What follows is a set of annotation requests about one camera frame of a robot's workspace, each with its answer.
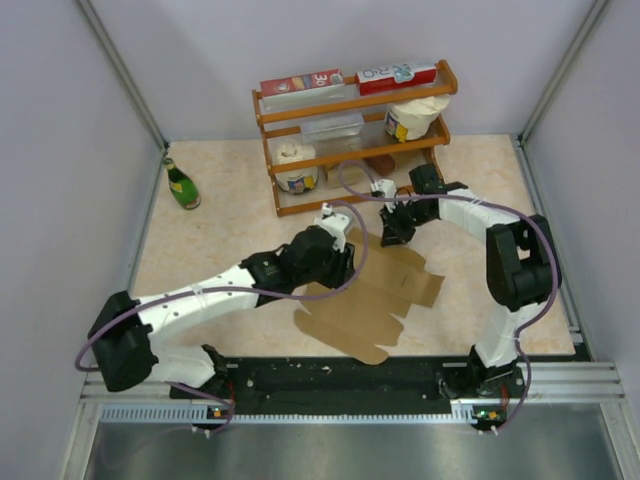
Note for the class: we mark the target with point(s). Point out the red white toothpaste box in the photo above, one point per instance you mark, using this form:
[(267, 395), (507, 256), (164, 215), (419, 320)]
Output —
[(396, 76)]

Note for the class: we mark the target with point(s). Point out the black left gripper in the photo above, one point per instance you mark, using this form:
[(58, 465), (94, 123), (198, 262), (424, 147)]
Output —
[(343, 267)]

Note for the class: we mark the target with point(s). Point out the orange wooden shelf rack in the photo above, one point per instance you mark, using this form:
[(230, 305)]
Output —
[(371, 141)]

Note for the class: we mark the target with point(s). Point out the green glass bottle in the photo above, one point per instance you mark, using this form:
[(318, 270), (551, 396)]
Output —
[(181, 186)]

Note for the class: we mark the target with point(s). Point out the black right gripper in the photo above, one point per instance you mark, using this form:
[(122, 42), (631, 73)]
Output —
[(392, 233)]

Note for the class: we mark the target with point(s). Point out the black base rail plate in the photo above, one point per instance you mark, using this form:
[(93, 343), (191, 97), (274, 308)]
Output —
[(338, 386)]

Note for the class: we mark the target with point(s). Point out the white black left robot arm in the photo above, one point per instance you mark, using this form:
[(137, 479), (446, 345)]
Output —
[(132, 339)]

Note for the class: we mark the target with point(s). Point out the clear plastic container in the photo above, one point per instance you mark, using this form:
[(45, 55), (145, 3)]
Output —
[(333, 127)]

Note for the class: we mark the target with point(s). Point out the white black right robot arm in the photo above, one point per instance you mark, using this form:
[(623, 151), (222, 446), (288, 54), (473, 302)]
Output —
[(521, 268)]

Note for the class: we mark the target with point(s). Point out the red foil wrap box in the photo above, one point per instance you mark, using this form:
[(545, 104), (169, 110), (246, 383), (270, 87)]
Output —
[(303, 84)]

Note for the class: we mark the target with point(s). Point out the red brown brick block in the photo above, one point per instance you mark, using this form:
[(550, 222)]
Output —
[(383, 165)]

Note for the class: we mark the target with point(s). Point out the aluminium frame rail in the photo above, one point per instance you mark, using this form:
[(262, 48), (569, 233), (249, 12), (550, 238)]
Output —
[(562, 382)]

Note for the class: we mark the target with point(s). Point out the white bag upper shelf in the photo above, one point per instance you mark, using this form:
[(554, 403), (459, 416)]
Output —
[(410, 120)]

